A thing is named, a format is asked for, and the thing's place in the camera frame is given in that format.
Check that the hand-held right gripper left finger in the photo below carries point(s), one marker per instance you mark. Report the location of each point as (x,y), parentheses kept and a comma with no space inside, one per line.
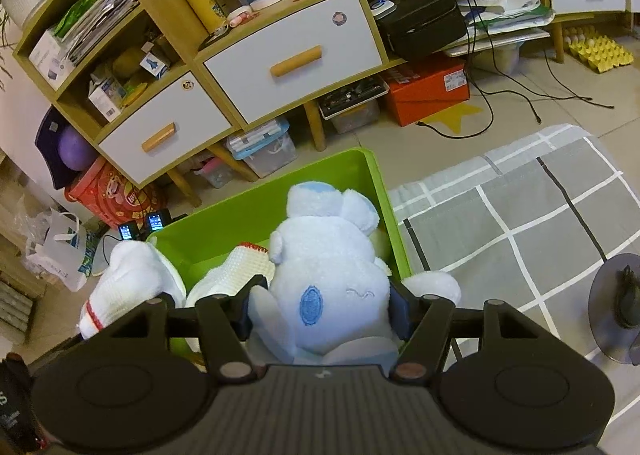
(244,315)

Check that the white and blue box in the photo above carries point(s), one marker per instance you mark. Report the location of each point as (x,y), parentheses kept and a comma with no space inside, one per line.
(105,97)

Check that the green plastic bin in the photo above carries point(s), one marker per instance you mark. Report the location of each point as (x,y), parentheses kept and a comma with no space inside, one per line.
(250,215)

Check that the white plush toy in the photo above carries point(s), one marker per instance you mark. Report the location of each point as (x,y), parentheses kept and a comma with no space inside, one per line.
(330,260)

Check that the orange shoe box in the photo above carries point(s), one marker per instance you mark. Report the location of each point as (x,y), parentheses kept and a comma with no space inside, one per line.
(427,90)

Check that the white plastic bag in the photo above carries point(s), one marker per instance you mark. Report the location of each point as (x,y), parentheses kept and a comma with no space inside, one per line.
(60,255)

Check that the grey checked tablecloth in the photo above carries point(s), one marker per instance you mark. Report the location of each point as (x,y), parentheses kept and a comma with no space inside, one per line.
(500,235)

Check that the yellow canister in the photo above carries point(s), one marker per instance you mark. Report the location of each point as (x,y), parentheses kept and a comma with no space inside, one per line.
(202,2)

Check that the dark navy bag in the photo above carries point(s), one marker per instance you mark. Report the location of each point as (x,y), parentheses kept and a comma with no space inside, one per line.
(47,135)

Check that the black printer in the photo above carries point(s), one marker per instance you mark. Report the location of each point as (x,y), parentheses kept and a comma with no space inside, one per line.
(420,17)

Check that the stack of papers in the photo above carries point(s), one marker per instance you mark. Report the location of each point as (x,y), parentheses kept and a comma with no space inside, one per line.
(505,10)

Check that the clear box of electronics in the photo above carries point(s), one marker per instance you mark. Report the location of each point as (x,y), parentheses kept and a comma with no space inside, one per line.
(352,105)

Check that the yellow star mat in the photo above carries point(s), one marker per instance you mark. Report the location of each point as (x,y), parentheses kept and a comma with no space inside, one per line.
(455,119)

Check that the stack of folded bags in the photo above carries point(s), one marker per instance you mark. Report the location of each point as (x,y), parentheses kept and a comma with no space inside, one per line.
(95,20)

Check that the small clear storage box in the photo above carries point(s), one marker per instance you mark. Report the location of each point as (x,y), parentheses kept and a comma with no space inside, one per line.
(215,175)

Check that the purple ball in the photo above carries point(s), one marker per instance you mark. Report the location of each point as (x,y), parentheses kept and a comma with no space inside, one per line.
(75,150)

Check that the white knitted glove red cuff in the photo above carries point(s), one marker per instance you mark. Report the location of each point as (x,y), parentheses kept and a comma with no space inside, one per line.
(230,270)
(130,280)

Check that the small device with lit screen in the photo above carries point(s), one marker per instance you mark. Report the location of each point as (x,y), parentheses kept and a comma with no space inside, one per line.
(126,231)
(156,221)

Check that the white tape roll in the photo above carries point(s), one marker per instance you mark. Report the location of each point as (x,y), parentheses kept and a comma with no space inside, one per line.
(240,12)

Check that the white box with blue figure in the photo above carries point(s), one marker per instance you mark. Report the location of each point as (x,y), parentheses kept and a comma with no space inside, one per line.
(152,63)

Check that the round dark stand base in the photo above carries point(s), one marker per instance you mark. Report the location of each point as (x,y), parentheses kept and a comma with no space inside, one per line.
(607,330)

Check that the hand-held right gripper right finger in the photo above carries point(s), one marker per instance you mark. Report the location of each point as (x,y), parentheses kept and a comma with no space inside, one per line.
(400,315)

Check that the clear box with blue lid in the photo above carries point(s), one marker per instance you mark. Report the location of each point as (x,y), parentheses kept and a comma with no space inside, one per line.
(262,147)

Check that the white cardboard box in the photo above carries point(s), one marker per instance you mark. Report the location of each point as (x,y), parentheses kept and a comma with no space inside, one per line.
(47,57)

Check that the yellow egg tray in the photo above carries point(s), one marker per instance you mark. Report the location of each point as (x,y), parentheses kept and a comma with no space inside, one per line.
(597,47)

